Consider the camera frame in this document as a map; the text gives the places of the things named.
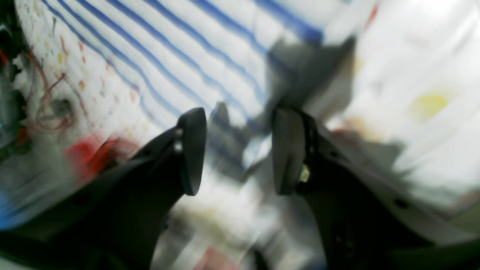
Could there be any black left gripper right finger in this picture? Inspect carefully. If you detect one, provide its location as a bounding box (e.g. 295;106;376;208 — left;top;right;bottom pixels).
271;107;479;270

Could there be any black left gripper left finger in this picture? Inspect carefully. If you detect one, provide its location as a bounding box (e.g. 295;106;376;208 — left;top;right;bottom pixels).
1;108;207;270

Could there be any blue white striped t-shirt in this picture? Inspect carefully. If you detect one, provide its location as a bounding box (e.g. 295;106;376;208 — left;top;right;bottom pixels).
15;0;375;128

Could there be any red black electronic module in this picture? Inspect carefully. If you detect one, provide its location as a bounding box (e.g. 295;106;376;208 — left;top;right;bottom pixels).
64;137;139;184

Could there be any red wire bundle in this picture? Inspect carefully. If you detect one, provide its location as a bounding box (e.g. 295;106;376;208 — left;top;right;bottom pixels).
22;49;90;132

